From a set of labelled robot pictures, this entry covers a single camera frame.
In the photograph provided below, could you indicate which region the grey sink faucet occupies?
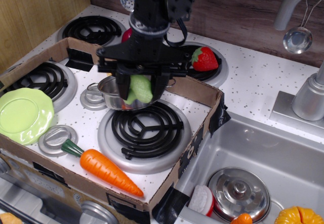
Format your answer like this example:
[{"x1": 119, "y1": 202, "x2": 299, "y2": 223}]
[{"x1": 270, "y1": 0, "x2": 323, "y2": 136}]

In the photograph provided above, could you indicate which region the brown cardboard fence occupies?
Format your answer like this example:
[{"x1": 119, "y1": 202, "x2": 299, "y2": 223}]
[{"x1": 1, "y1": 38, "x2": 223, "y2": 223}]

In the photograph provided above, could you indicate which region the orange toy carrot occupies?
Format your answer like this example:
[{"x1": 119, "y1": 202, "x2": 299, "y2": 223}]
[{"x1": 61, "y1": 139, "x2": 144, "y2": 197}]

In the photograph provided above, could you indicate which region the steel pot lid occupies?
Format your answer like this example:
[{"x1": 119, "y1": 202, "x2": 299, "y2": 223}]
[{"x1": 208, "y1": 167, "x2": 271, "y2": 223}]

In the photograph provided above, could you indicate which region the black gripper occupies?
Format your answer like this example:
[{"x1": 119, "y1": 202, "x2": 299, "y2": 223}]
[{"x1": 96, "y1": 31, "x2": 190, "y2": 103}]

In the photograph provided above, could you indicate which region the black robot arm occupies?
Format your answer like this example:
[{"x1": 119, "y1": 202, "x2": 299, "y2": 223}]
[{"x1": 96, "y1": 0, "x2": 194, "y2": 100}]

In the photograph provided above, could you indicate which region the grey middle stove knob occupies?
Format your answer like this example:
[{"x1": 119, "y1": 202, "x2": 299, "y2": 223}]
[{"x1": 80, "y1": 83, "x2": 107, "y2": 111}]

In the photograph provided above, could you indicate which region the grey stove knob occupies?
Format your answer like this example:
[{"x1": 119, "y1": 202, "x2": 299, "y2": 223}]
[
  {"x1": 80, "y1": 83, "x2": 107, "y2": 111},
  {"x1": 38, "y1": 125, "x2": 78, "y2": 157}
]

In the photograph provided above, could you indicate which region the front right stove burner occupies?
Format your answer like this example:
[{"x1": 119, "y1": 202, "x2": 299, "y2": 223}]
[{"x1": 98, "y1": 100, "x2": 192, "y2": 174}]

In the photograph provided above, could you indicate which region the light green plate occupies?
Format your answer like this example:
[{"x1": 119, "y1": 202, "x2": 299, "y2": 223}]
[{"x1": 1, "y1": 88, "x2": 54, "y2": 146}]

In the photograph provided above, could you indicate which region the white and red toy food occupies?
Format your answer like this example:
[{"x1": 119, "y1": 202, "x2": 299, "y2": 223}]
[{"x1": 188, "y1": 185, "x2": 214, "y2": 217}]

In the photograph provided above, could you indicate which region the back right stove burner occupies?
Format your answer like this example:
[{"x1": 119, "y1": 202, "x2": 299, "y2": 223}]
[{"x1": 178, "y1": 41, "x2": 229, "y2": 87}]

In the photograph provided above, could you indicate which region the small steel pot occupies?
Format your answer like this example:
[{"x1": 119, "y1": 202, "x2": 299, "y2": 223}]
[{"x1": 87, "y1": 76, "x2": 177, "y2": 111}]

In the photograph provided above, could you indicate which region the red toy strawberry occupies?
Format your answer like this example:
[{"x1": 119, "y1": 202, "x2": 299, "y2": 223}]
[{"x1": 191, "y1": 47, "x2": 219, "y2": 72}]

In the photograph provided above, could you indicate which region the orange toy pumpkin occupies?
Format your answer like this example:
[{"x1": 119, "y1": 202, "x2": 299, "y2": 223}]
[{"x1": 274, "y1": 206, "x2": 323, "y2": 224}]

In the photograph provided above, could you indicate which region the hanging steel ladle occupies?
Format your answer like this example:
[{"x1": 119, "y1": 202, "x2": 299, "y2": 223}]
[{"x1": 283, "y1": 0, "x2": 322, "y2": 54}]

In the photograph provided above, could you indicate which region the orange toy at bottom left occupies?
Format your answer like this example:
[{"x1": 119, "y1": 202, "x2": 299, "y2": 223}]
[{"x1": 1, "y1": 212, "x2": 22, "y2": 224}]

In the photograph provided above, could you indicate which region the grey sink basin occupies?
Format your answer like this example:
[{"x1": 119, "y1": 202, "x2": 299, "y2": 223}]
[{"x1": 176, "y1": 114, "x2": 323, "y2": 223}]

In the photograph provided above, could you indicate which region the dark red toy vegetable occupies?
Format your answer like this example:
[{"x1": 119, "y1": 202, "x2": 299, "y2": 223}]
[{"x1": 121, "y1": 28, "x2": 133, "y2": 43}]

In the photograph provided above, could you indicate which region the small orange toy fruit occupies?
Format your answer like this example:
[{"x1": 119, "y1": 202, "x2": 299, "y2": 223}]
[{"x1": 230, "y1": 213, "x2": 253, "y2": 224}]

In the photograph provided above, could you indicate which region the grey oven front knob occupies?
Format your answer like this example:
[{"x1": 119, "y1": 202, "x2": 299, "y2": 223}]
[{"x1": 79, "y1": 201, "x2": 118, "y2": 224}]

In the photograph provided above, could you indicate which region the green toy broccoli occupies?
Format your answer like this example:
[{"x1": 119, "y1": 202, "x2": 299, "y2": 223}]
[{"x1": 124, "y1": 75, "x2": 153, "y2": 105}]

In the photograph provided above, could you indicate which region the grey front stove knob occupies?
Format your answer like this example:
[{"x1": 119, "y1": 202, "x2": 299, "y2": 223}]
[{"x1": 38, "y1": 125, "x2": 78, "y2": 157}]

